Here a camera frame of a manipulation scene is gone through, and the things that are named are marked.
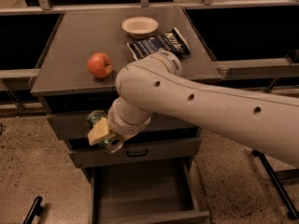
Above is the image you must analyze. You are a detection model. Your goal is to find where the white bowl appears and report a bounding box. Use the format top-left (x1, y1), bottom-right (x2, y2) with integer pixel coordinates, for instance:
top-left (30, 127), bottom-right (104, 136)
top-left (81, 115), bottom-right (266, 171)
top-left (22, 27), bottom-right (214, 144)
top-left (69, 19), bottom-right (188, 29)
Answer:
top-left (121, 17), bottom-right (158, 39)

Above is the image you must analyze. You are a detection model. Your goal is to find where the middle drawer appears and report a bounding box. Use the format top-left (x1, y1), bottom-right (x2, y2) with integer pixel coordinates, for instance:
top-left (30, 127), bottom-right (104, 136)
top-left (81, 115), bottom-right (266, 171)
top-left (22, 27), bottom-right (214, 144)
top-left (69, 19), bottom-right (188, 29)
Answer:
top-left (69, 137), bottom-right (201, 168)

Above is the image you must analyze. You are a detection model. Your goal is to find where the blue chip bag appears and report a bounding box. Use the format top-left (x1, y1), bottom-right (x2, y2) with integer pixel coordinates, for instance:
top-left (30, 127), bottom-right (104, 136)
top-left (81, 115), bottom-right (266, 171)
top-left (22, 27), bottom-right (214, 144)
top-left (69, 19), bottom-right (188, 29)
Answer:
top-left (127, 27), bottom-right (190, 60)

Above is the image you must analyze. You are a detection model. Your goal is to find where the metal railing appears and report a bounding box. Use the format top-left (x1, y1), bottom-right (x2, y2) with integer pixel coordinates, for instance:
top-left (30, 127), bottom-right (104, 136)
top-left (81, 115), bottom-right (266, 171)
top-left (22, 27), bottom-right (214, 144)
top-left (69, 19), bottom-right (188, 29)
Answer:
top-left (1, 0), bottom-right (298, 113)

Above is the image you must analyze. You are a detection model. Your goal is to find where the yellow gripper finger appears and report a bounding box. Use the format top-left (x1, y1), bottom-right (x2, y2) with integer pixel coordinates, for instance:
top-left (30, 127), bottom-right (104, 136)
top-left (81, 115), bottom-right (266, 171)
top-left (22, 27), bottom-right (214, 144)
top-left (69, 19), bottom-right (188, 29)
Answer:
top-left (88, 118), bottom-right (115, 146)

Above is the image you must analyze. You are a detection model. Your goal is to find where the grey drawer cabinet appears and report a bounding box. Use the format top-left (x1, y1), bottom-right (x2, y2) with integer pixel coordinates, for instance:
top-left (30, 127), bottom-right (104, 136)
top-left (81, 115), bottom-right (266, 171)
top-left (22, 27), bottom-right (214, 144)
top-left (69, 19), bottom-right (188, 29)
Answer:
top-left (30, 5), bottom-right (222, 224)

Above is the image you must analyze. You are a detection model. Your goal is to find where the top drawer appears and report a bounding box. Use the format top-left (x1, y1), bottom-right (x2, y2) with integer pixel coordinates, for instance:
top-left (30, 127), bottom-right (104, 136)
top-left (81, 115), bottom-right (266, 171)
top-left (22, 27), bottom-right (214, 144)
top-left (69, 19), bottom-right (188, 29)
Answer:
top-left (46, 111), bottom-right (197, 140)

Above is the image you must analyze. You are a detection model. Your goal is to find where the black base leg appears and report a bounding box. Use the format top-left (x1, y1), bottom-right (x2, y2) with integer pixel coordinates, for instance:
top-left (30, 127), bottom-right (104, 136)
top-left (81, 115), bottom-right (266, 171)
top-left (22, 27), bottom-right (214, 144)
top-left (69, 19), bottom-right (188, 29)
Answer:
top-left (251, 150), bottom-right (299, 220)
top-left (22, 196), bottom-right (44, 224)

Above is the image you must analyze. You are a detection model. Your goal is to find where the bottom drawer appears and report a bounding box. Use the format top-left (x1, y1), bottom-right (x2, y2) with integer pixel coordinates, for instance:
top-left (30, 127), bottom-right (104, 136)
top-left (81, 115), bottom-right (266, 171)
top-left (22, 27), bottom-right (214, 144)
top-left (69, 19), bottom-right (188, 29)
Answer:
top-left (89, 158), bottom-right (209, 224)

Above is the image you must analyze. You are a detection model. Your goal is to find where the green soda can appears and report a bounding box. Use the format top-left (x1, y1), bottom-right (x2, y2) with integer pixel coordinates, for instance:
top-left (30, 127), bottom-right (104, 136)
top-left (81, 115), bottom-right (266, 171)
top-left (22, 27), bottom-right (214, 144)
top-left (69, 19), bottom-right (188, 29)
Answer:
top-left (86, 110), bottom-right (124, 153)

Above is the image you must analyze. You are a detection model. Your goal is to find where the black right base leg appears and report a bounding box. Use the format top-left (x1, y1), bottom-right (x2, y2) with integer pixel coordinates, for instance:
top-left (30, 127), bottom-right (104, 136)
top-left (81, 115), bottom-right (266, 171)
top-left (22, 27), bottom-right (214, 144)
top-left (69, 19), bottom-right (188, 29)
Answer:
top-left (251, 150), bottom-right (299, 220)

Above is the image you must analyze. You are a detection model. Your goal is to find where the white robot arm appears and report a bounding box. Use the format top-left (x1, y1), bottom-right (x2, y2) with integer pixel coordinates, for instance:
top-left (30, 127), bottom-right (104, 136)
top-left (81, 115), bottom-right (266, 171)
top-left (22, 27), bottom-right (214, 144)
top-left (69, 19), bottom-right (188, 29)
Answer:
top-left (88, 51), bottom-right (299, 166)

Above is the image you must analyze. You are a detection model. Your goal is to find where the drawer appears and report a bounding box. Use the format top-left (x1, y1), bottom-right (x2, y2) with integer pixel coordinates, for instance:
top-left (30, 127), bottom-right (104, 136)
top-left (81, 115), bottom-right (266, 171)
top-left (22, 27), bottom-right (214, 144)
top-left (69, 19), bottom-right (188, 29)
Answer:
top-left (69, 137), bottom-right (201, 168)
top-left (46, 111), bottom-right (197, 140)
top-left (89, 158), bottom-right (209, 224)

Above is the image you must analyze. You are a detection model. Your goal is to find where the black left base leg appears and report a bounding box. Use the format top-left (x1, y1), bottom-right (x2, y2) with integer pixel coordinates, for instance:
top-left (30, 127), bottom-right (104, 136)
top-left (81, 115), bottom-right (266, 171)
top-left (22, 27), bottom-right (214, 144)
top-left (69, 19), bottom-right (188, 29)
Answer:
top-left (22, 196), bottom-right (44, 224)

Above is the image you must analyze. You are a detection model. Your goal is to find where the red apple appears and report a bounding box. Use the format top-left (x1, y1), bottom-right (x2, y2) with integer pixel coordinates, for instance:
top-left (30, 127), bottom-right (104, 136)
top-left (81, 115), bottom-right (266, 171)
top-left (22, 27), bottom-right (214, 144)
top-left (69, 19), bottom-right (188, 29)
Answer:
top-left (87, 52), bottom-right (113, 78)

